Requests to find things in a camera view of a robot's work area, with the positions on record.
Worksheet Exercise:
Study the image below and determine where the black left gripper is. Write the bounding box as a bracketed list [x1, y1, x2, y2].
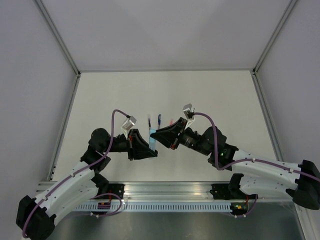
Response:
[102, 128, 158, 161]

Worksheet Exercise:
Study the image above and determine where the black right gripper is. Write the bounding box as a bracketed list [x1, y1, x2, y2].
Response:
[150, 117, 211, 157]

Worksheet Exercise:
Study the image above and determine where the blue highlighter pen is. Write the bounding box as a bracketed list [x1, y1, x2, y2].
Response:
[148, 136, 156, 151]

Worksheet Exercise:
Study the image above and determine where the light blue highlighter cap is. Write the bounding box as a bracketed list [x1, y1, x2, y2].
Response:
[149, 128, 157, 136]

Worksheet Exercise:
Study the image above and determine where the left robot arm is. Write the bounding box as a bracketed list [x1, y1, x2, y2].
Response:
[15, 128, 158, 240]

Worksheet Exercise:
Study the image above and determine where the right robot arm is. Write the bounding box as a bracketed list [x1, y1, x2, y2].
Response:
[150, 118, 320, 210]

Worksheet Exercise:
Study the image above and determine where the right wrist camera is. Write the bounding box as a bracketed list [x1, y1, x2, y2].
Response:
[182, 103, 195, 128]

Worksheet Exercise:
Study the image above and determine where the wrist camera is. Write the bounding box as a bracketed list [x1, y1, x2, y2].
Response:
[182, 103, 195, 128]
[121, 115, 137, 135]

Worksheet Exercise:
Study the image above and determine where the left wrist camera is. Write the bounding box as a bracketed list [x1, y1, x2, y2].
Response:
[121, 115, 137, 135]

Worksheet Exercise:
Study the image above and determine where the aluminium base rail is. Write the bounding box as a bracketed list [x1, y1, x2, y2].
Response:
[36, 181, 261, 201]

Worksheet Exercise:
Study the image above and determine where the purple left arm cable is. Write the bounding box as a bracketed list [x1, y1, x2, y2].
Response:
[21, 109, 130, 238]

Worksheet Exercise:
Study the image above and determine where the white slotted cable duct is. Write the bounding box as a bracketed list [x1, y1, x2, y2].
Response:
[74, 201, 232, 213]

